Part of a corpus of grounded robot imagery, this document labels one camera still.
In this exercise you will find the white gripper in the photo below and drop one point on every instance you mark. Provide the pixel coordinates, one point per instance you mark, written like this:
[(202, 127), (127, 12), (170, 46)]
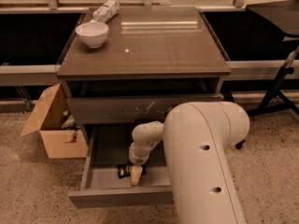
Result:
[(135, 158)]

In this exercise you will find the black rxbar chocolate bar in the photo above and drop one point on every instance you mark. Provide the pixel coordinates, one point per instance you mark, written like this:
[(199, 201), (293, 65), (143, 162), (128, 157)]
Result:
[(124, 170)]

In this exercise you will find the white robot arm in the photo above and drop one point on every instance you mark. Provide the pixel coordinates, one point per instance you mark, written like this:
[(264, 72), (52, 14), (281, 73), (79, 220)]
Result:
[(194, 136)]

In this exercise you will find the open grey middle drawer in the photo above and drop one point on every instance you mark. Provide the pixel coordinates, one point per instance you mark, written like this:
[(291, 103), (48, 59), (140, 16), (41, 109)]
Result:
[(101, 185)]

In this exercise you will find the closed grey top drawer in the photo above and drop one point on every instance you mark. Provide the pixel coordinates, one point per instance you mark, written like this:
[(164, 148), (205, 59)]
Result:
[(129, 108)]

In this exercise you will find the grey drawer cabinet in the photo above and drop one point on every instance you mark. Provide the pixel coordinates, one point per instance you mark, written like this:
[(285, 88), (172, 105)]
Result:
[(144, 44)]

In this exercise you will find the open cardboard box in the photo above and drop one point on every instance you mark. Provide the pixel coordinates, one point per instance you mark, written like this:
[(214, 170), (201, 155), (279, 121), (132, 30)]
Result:
[(47, 118)]

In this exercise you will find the white ceramic bowl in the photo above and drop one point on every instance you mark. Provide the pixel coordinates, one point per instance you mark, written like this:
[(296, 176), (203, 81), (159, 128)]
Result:
[(92, 34)]

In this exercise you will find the white blue snack package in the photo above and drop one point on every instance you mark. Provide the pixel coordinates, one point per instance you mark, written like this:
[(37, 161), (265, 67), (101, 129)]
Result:
[(107, 11)]

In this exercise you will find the black stand with wheels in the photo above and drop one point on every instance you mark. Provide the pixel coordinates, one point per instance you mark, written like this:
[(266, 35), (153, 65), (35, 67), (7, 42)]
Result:
[(284, 16)]

